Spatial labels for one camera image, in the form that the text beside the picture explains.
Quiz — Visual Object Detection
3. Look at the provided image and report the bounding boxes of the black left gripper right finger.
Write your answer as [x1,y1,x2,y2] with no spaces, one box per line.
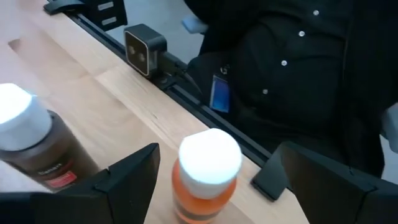
[280,141,398,224]

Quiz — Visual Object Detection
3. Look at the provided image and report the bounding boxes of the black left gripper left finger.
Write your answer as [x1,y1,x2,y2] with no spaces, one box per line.
[58,142,162,224]

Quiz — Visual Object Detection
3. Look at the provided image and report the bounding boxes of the brown paint bottle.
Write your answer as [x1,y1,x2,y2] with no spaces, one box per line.
[0,82,101,191]

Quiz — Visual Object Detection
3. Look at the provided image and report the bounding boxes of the orange paint bottle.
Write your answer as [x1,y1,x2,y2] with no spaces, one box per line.
[171,128,243,224]

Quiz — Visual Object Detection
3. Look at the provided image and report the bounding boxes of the black depth camera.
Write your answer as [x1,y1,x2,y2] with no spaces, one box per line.
[123,23,169,79]

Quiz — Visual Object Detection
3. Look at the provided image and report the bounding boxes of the blue badge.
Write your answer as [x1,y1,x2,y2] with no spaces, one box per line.
[208,73,231,113]

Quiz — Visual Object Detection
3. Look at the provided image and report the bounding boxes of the person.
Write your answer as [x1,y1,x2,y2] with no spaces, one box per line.
[183,0,398,180]

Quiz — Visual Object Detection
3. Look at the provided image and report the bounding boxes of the black box white labels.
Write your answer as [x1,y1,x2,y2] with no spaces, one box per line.
[83,0,129,32]

